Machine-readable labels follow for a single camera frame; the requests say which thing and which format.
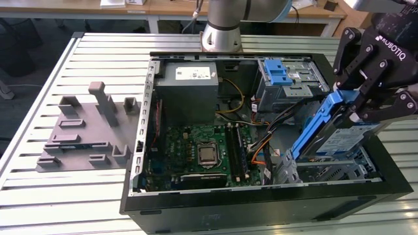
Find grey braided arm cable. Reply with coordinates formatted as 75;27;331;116
180;0;200;35

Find silver disk bay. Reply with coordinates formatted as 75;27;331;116
281;146;371;185

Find grey parts rack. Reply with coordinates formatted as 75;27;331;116
35;81;144;173

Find blue drive latch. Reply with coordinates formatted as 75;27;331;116
265;58;293;86

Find large white box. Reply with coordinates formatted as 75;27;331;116
99;0;127;9

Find black graphics card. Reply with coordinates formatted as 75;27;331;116
179;172;228;189

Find wooden desk white legs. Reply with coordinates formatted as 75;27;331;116
0;0;349;37

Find green RAM stick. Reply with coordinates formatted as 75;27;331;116
59;144;95;150

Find power supply wire bundle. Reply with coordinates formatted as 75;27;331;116
216;111;274;127

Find green motherboard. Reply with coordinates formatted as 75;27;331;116
146;123;262;192

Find white desk foot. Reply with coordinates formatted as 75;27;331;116
0;77;16;101

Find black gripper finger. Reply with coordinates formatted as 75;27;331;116
331;26;377;92
351;58;418;123

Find black cable bundle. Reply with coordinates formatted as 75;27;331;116
251;94;327;157

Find orange yellow power wires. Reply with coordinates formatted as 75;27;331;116
250;143;269;167

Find grey optical drive cage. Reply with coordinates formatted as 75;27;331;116
255;58;330;114

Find yellow black power wire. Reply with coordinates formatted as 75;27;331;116
216;78;246;115

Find hard disk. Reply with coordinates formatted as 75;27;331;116
291;89;382;162

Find black open PC case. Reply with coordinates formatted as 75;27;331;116
119;50;414;235

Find grey power supply unit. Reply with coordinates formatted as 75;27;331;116
155;61;219;125

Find brown wooden cabinet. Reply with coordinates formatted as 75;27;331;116
334;0;377;40

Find metal CPU socket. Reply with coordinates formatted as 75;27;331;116
194;141;223;170

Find black RAM slot pair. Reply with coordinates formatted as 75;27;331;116
236;123;251;181
227;123;239;181

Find silver CPU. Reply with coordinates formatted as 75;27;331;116
199;148;218;164

